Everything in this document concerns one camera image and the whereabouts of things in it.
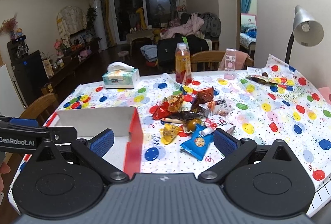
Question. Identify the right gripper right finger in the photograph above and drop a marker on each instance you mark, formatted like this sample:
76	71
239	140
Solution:
236	154

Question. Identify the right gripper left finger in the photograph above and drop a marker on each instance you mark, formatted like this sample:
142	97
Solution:
90	154

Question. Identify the blue cookie snack packet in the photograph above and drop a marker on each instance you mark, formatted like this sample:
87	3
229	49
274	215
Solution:
199	142

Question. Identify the brown jelly cup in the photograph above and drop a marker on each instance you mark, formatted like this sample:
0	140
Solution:
190	125

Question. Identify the yellow snack packet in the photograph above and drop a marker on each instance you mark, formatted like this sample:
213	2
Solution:
169	133

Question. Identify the red orange snack packet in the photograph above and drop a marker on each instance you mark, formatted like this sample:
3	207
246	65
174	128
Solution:
169	106

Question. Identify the person's hand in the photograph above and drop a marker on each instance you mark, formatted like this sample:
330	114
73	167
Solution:
5	169

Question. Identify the white cabinet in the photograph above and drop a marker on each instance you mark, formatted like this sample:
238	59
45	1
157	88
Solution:
10	104

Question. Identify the red white cardboard box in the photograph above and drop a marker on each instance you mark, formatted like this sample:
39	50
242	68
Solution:
103	130

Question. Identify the wooden chair left side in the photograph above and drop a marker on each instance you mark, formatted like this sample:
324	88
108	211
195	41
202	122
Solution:
41	109

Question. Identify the wooden chair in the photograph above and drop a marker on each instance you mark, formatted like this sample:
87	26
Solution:
41	109
209	61

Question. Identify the white silver snack packet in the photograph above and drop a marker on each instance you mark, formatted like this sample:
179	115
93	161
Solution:
220	106

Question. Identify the black snack packet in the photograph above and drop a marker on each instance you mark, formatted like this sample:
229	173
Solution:
186	115

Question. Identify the dark red foil packet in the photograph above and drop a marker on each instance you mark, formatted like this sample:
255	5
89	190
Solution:
202	97

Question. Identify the black tv stand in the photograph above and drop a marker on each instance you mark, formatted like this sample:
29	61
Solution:
31	76

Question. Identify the balloon birthday tablecloth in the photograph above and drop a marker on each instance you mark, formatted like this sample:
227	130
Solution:
292	110

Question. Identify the sausage stick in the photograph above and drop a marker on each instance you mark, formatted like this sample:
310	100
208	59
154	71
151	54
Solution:
175	121

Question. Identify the opened dark snack wrapper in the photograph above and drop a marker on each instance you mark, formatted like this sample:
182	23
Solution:
261	79

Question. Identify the tissue box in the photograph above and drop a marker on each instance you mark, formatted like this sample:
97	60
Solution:
121	76

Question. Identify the pink cloth on chair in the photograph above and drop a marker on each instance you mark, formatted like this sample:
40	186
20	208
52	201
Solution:
241	58

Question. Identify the wooden chair far side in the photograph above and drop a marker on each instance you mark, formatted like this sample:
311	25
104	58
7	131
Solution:
209	61

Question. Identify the clear pink plastic case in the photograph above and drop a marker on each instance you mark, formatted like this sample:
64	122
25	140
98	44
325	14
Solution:
230	64

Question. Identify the orange juice bottle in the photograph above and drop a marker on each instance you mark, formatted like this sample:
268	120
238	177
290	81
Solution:
183	64

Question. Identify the grey desk lamp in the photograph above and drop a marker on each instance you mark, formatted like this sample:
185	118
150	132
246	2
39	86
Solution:
306	31

